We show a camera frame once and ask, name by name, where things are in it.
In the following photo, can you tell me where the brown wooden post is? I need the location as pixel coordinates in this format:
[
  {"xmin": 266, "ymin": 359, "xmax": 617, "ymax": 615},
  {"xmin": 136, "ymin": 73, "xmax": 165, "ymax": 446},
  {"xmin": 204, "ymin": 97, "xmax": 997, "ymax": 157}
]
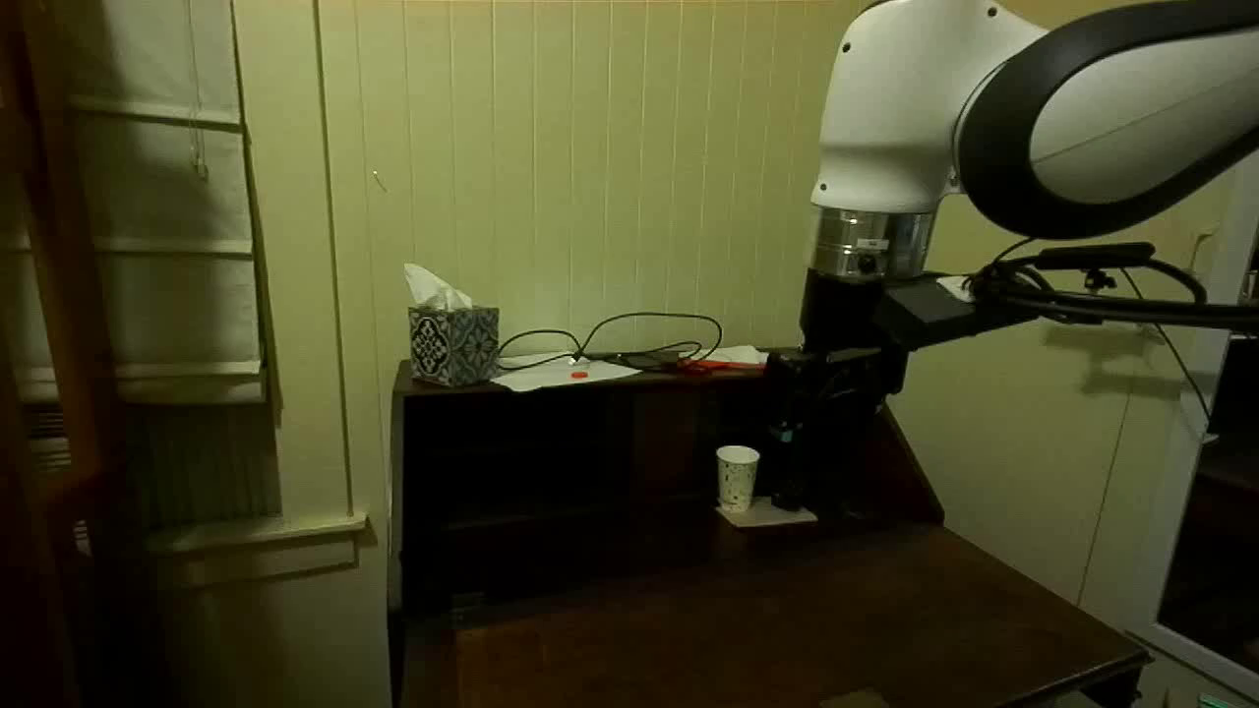
[{"xmin": 0, "ymin": 0, "xmax": 151, "ymax": 708}]

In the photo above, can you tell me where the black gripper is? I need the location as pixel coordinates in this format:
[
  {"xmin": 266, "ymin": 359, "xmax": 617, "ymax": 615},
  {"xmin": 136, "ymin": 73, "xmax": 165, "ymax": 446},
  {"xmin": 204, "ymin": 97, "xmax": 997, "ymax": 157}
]
[{"xmin": 764, "ymin": 269, "xmax": 915, "ymax": 514}]

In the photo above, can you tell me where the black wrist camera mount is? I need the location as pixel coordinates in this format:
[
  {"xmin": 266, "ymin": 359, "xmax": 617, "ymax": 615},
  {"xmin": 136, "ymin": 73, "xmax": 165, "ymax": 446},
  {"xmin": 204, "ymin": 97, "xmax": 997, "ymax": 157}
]
[{"xmin": 879, "ymin": 273, "xmax": 983, "ymax": 354}]

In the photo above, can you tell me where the white framed dark window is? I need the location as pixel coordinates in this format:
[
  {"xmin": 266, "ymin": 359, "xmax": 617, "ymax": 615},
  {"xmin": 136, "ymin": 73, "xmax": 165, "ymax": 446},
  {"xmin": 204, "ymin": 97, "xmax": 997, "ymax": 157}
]
[{"xmin": 1131, "ymin": 260, "xmax": 1259, "ymax": 705}]

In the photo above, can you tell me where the black power cable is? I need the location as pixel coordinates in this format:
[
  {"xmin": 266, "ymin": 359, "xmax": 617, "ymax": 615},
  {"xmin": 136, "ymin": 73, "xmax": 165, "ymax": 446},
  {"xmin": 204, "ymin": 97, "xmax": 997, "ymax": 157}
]
[{"xmin": 494, "ymin": 306, "xmax": 728, "ymax": 375}]

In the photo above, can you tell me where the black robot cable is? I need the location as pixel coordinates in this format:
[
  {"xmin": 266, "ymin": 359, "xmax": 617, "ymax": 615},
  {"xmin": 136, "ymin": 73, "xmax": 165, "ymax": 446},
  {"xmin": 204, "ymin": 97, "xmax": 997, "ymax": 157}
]
[{"xmin": 971, "ymin": 235, "xmax": 1259, "ymax": 426}]

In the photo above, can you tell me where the white window sill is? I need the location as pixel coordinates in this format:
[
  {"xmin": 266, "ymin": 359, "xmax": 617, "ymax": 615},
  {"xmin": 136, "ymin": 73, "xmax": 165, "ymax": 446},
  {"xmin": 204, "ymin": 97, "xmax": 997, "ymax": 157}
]
[{"xmin": 137, "ymin": 509, "xmax": 380, "ymax": 594}]

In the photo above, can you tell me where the dark wooden secretary cabinet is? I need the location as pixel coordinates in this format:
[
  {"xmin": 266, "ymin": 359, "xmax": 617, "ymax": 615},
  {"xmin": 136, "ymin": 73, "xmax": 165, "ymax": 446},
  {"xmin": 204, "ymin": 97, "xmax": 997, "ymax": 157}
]
[{"xmin": 385, "ymin": 351, "xmax": 1157, "ymax": 708}]

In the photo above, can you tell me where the white paper napkin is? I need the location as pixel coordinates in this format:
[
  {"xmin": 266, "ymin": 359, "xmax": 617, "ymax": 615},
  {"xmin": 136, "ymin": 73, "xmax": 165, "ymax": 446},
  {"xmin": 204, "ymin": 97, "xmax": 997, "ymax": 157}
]
[{"xmin": 717, "ymin": 497, "xmax": 824, "ymax": 534}]

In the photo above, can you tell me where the white speckled paper coffee cup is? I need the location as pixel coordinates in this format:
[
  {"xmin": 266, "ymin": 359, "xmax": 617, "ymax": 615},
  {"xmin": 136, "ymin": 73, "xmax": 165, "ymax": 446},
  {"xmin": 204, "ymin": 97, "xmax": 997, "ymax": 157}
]
[{"xmin": 714, "ymin": 442, "xmax": 764, "ymax": 519}]

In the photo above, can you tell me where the black white patterned tissue box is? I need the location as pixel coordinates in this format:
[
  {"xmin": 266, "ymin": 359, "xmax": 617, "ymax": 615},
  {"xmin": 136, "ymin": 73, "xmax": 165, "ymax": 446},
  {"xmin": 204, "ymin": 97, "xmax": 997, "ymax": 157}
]
[{"xmin": 407, "ymin": 304, "xmax": 506, "ymax": 388}]

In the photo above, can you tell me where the white facial tissue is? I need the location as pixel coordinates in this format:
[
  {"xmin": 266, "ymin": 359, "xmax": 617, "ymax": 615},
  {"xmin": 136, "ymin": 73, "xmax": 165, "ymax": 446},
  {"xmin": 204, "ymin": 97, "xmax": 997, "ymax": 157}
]
[{"xmin": 403, "ymin": 260, "xmax": 475, "ymax": 315}]

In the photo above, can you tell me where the red object on shelf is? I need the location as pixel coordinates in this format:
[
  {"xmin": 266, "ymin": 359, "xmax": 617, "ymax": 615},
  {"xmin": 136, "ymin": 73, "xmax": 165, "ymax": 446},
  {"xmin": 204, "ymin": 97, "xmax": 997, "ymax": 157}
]
[{"xmin": 706, "ymin": 342, "xmax": 770, "ymax": 371}]

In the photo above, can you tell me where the pale roman window blind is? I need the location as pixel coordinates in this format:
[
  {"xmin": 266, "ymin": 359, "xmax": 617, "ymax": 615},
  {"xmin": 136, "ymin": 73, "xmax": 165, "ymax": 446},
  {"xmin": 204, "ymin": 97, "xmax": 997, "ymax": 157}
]
[{"xmin": 12, "ymin": 0, "xmax": 288, "ymax": 426}]

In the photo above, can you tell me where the white paper sheet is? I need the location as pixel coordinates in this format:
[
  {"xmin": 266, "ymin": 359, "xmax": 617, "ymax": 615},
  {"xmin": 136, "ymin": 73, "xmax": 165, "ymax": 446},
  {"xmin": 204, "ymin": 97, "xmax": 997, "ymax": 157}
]
[{"xmin": 490, "ymin": 354, "xmax": 647, "ymax": 397}]

